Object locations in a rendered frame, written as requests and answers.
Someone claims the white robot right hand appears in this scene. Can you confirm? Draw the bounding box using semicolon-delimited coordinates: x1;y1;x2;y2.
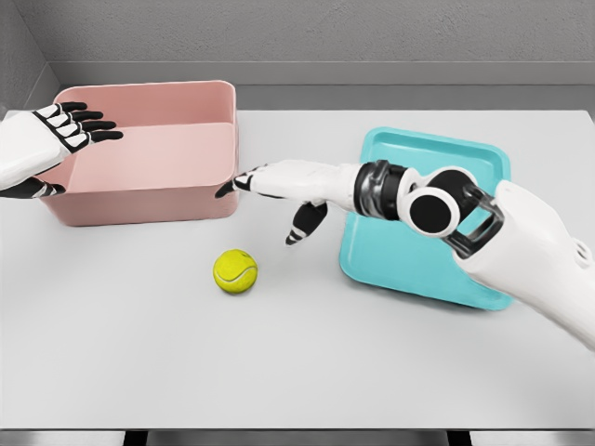
214;159;344;247

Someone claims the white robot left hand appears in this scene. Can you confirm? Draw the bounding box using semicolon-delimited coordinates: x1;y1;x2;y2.
0;101;125;201

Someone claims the yellow tennis ball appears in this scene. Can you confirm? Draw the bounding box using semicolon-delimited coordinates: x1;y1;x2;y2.
213;248;259;295

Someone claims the pink plastic basket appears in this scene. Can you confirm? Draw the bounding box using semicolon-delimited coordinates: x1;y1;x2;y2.
40;79;242;228

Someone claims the blue plastic tray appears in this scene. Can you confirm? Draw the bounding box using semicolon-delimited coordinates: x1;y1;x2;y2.
337;126;515;313

